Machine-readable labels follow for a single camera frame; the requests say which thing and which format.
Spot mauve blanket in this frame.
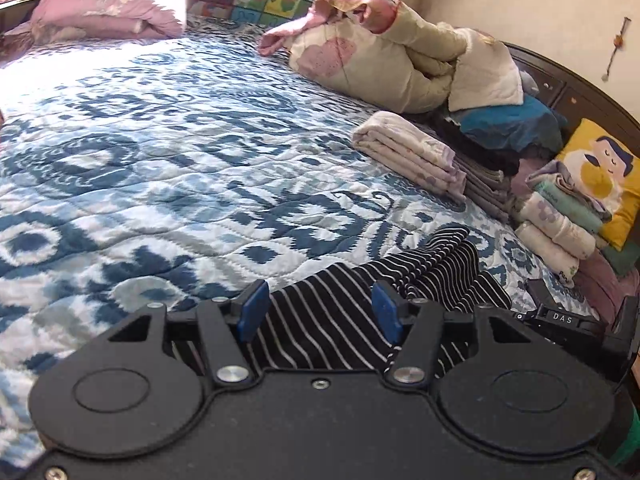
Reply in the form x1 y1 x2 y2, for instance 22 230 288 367
574 250 632 322

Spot dark white-striped shirt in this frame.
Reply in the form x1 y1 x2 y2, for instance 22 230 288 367
167 227 513 381

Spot blue white patterned quilt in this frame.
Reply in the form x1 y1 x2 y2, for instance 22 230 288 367
0 15 601 461

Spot folded white purple-flowered cloth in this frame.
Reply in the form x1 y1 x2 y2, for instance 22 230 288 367
517 192 598 261

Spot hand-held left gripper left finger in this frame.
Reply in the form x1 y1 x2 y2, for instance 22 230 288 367
105 280 271 386

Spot dark wooden headboard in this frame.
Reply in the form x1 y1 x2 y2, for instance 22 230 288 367
500 40 640 161

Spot folded grey purple cloth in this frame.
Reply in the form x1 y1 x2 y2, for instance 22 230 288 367
527 160 613 222

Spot yellow printed cushion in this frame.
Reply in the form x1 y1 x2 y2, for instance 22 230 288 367
555 118 640 252

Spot black folded clothes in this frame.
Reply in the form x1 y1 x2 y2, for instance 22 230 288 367
432 110 526 177

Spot dark desk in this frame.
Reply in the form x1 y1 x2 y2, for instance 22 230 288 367
0 0 47 37

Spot folded light pink cloth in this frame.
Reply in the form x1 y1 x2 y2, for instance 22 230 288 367
351 111 468 204

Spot folded grey clothes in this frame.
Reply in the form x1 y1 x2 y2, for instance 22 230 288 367
452 152 516 223

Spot hanging wall ornament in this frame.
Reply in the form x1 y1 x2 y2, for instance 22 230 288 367
601 16 629 82

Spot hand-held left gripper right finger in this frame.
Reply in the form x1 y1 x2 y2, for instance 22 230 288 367
372 280 541 387

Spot teal cloth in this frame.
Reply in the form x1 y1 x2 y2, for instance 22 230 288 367
452 95 568 153

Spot folded mint green cloth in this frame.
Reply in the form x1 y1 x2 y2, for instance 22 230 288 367
532 180 607 235

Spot dark green cloth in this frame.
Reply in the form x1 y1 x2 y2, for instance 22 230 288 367
600 240 640 277

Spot pink pillow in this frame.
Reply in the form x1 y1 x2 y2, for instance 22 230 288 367
30 0 188 41

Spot floral cream pink comforter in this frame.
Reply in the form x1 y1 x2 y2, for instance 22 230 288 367
257 0 526 116

